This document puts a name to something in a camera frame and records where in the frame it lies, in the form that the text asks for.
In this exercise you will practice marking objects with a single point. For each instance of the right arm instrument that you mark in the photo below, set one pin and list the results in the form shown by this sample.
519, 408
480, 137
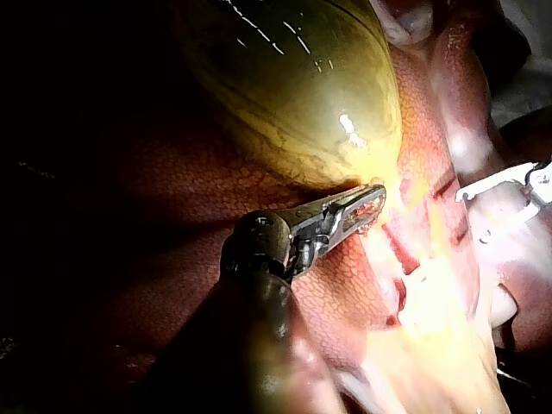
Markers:
541, 181

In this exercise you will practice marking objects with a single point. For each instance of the right arm instrument jaw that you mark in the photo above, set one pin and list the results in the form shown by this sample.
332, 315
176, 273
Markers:
513, 222
496, 183

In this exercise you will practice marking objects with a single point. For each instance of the left arm instrument jaw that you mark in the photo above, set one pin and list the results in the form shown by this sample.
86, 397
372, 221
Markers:
360, 194
347, 217

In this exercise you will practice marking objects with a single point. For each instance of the left arm instrument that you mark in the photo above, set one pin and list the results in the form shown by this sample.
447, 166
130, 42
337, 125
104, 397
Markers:
267, 235

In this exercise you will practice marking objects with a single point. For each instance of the gallbladder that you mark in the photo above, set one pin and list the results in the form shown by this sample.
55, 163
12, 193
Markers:
302, 108

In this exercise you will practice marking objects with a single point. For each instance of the dark left arm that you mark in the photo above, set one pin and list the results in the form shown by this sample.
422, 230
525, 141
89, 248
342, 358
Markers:
267, 349

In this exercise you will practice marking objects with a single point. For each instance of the dark red liver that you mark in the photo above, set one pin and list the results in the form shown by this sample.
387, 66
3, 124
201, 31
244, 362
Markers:
345, 289

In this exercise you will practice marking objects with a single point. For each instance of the pale fatty tissue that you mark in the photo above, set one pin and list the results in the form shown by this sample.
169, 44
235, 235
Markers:
407, 21
435, 310

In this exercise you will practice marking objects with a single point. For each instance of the white cloth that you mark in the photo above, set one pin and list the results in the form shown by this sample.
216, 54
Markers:
530, 52

